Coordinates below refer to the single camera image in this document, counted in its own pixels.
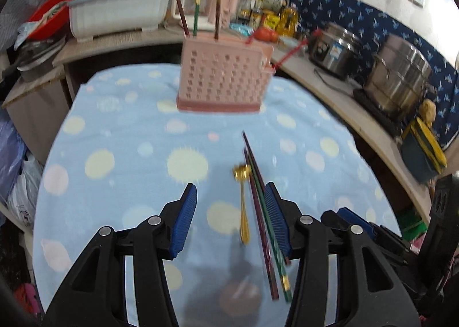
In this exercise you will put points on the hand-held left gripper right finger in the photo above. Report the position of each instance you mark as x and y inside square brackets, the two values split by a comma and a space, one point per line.
[278, 223]

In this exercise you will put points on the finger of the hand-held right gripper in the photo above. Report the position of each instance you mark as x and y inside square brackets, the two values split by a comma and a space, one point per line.
[446, 226]
[353, 217]

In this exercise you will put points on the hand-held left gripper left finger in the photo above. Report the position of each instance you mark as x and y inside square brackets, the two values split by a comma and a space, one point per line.
[183, 223]

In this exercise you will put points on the gold flower spoon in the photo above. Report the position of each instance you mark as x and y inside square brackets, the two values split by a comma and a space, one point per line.
[245, 219]

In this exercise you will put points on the dark purple chopstick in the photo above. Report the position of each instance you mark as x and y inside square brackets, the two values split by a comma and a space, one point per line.
[269, 266]
[255, 162]

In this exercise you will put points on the green chopstick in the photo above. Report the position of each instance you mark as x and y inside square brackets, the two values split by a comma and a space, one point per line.
[196, 14]
[281, 269]

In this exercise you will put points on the pink perforated utensil holder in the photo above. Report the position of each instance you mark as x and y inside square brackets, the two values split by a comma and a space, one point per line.
[222, 75]

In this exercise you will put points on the dark maroon chopstick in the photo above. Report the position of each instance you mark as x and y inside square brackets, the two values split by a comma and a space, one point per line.
[217, 14]
[181, 14]

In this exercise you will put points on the green plastic bag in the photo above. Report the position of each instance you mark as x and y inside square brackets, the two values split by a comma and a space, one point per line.
[408, 221]

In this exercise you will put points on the yellow striped bag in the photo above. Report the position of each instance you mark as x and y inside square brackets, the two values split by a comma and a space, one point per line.
[430, 144]

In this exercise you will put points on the black induction cooktop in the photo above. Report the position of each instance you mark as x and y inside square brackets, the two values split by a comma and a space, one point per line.
[376, 111]

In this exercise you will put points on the blue polka dot tablecloth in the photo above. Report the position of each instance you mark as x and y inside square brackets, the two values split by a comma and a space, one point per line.
[125, 126]

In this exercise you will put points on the wooden counter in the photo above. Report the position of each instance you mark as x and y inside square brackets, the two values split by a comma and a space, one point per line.
[340, 104]

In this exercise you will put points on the tan loofah sponge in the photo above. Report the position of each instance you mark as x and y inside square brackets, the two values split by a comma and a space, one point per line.
[428, 110]

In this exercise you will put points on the stacked steel steamer pot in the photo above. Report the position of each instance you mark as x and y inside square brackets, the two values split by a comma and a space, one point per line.
[398, 75]

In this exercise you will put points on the white plastic bag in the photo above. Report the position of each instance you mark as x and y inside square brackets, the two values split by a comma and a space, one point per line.
[27, 194]

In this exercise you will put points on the steel rice cooker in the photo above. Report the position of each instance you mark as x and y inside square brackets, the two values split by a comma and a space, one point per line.
[333, 54]

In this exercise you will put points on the clear food container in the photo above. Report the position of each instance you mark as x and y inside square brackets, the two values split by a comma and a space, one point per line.
[287, 41]

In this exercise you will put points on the blue plastic bag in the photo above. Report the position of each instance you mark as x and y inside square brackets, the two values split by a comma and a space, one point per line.
[10, 154]

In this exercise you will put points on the red tomato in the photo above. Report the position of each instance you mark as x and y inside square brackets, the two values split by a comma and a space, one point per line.
[273, 36]
[261, 34]

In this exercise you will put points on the light blue packet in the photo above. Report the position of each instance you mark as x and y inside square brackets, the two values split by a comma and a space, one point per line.
[240, 27]

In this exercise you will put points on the yellow seasoning packet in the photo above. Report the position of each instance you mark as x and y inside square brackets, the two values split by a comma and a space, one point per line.
[271, 21]

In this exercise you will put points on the navy printed cloth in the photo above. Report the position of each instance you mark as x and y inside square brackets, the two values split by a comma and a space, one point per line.
[358, 14]

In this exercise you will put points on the dark metal pan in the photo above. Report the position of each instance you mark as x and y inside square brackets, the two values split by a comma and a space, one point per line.
[36, 58]

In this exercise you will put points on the white dish drainer with lid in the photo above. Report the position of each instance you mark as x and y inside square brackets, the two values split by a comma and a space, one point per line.
[114, 11]

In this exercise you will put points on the red plastic basin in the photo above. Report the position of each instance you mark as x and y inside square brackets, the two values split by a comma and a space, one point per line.
[46, 14]

